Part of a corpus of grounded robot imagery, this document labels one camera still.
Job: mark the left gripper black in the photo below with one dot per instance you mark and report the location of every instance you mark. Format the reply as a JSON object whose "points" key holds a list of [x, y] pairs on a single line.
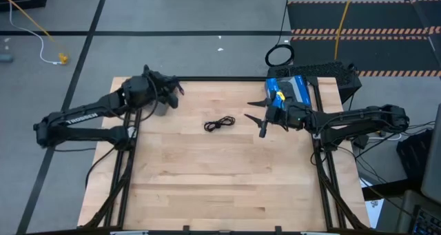
{"points": [[165, 87]]}

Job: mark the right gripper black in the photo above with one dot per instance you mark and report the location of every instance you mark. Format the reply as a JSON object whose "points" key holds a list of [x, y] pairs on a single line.
{"points": [[289, 116]]}

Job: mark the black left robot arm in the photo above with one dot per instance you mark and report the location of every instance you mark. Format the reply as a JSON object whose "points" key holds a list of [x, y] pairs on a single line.
{"points": [[82, 119]]}

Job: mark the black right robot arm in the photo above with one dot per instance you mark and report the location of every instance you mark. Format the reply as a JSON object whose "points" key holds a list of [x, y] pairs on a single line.
{"points": [[361, 119]]}

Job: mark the yellow tag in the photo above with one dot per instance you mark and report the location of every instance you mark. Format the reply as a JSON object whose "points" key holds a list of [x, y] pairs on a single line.
{"points": [[280, 96]]}

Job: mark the blue cardboard box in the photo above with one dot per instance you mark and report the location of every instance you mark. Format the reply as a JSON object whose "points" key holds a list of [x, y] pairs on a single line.
{"points": [[270, 87]]}

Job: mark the black perforated case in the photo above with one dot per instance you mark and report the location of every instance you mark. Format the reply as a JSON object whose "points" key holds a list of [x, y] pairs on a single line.
{"points": [[327, 71]]}

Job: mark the black hazard-striped floor mat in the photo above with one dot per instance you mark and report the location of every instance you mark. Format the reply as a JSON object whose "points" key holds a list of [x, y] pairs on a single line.
{"points": [[379, 18]]}

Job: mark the white paper sheet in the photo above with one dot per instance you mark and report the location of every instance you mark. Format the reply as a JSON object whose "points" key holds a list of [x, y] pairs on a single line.
{"points": [[373, 214]]}

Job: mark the black bag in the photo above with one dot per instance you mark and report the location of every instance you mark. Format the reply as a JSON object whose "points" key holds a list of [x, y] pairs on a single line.
{"points": [[413, 155]]}

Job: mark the small grey object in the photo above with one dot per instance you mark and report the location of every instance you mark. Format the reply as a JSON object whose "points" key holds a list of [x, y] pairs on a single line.
{"points": [[6, 58]]}

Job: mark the grey monitor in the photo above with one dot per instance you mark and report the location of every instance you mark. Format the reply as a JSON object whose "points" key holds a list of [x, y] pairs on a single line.
{"points": [[434, 159]]}

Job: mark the dark keyboard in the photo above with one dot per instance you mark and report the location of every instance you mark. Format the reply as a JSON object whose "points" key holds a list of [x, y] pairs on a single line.
{"points": [[427, 224]]}

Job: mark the black aluminium table frame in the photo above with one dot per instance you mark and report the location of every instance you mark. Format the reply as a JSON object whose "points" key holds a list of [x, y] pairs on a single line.
{"points": [[224, 78]]}

